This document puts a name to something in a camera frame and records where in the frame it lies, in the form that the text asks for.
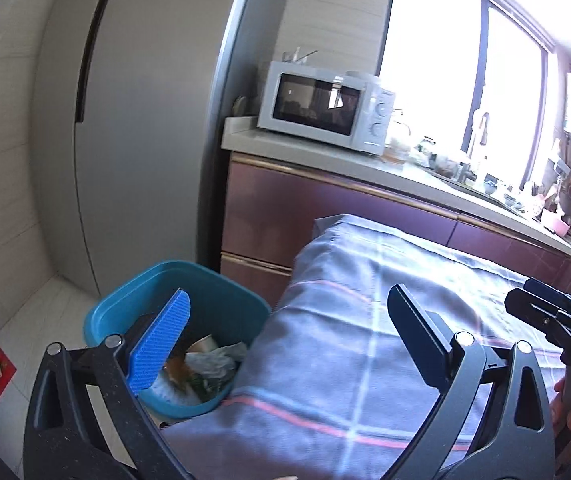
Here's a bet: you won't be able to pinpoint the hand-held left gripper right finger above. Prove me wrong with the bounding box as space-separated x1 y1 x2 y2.
387 284 556 480

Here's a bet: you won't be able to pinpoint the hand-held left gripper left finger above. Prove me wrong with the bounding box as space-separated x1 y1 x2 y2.
23 288 191 480

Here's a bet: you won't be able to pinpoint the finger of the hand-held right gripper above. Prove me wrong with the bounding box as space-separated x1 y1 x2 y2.
523 277 571 323
504 287 571 350

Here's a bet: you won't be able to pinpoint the orange peel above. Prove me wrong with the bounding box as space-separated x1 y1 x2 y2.
166 357 191 386

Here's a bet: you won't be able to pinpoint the patterned paper cup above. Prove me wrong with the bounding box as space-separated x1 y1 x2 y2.
188 334 222 356

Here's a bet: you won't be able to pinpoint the white tissue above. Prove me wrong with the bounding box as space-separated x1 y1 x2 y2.
186 342 249 386

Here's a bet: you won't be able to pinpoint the green foil wrapper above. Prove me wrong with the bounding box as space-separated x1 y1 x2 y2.
188 375 231 403

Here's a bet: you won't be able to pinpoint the blue plastic trash bin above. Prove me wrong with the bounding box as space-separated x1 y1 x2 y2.
83 260 272 421

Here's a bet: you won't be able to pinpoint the pink bowl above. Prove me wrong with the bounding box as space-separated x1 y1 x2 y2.
541 209 569 235

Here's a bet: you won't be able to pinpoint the checked grey cloth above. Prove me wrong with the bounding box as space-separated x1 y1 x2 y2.
163 215 571 480

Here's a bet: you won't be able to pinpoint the purple base cabinets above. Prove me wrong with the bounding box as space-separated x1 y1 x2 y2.
220 152 571 311

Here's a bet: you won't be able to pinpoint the steel faucet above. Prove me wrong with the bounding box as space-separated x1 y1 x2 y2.
465 112 491 181

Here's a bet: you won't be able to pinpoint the grey refrigerator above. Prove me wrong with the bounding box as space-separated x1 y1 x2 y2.
30 0 276 301

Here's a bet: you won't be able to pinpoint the white microwave oven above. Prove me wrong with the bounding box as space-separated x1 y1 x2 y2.
257 60 397 156

